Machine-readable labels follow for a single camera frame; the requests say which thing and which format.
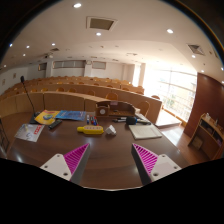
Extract grey remote control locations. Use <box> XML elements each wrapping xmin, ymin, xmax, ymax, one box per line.
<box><xmin>134</xmin><ymin>112</ymin><xmax>151</xmax><ymax>123</ymax></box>

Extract white sheet with red print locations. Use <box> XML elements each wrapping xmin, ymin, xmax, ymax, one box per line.
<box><xmin>13</xmin><ymin>123</ymin><xmax>46</xmax><ymax>144</ymax></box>

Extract yellow book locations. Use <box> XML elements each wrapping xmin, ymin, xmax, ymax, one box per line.
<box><xmin>34</xmin><ymin>109</ymin><xmax>61</xmax><ymax>126</ymax></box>

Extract wooden shelf unit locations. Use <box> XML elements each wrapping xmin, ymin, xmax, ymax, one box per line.
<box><xmin>187</xmin><ymin>112</ymin><xmax>224</xmax><ymax>161</ymax></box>

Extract blue book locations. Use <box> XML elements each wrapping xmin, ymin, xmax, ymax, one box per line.
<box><xmin>54</xmin><ymin>109</ymin><xmax>87</xmax><ymax>122</ymax></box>

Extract yellow power strip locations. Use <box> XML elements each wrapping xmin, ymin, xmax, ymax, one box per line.
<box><xmin>76</xmin><ymin>124</ymin><xmax>105</xmax><ymax>136</ymax></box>

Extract black remote control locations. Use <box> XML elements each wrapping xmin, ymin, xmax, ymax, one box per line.
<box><xmin>48</xmin><ymin>119</ymin><xmax>64</xmax><ymax>131</ymax></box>

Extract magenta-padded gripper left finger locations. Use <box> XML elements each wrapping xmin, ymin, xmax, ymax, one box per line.
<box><xmin>39</xmin><ymin>142</ymin><xmax>91</xmax><ymax>186</ymax></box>

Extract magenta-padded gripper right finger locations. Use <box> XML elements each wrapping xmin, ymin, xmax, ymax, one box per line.
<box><xmin>130</xmin><ymin>142</ymin><xmax>183</xmax><ymax>186</ymax></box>

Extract rows of wooden seats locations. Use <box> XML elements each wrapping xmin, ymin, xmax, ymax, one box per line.
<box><xmin>0</xmin><ymin>75</ymin><xmax>164</xmax><ymax>125</ymax></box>

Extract recessed ceiling lights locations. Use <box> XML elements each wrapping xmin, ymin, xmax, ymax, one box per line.
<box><xmin>0</xmin><ymin>2</ymin><xmax>224</xmax><ymax>74</ymax></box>

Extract large bright window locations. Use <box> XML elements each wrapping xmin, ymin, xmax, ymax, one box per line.
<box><xmin>142</xmin><ymin>64</ymin><xmax>198</xmax><ymax>123</ymax></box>

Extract white charger block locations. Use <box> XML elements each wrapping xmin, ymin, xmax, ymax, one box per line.
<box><xmin>104</xmin><ymin>124</ymin><xmax>118</xmax><ymax>137</ymax></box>

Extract black gooseneck microphone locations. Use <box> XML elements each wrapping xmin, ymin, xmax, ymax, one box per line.
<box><xmin>19</xmin><ymin>75</ymin><xmax>42</xmax><ymax>125</ymax></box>

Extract large ceiling air vent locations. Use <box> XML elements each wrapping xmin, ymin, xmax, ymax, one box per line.
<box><xmin>86</xmin><ymin>15</ymin><xmax>119</xmax><ymax>32</ymax></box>

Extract small ceiling air vent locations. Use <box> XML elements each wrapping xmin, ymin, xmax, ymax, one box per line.
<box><xmin>186</xmin><ymin>43</ymin><xmax>206</xmax><ymax>57</ymax></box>

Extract wooden desk organizer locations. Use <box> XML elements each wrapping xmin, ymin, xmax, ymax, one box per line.
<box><xmin>94</xmin><ymin>100</ymin><xmax>137</xmax><ymax>119</ymax></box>

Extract white paper booklet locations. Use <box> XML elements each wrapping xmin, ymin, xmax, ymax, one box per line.
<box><xmin>128</xmin><ymin>123</ymin><xmax>163</xmax><ymax>141</ymax></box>

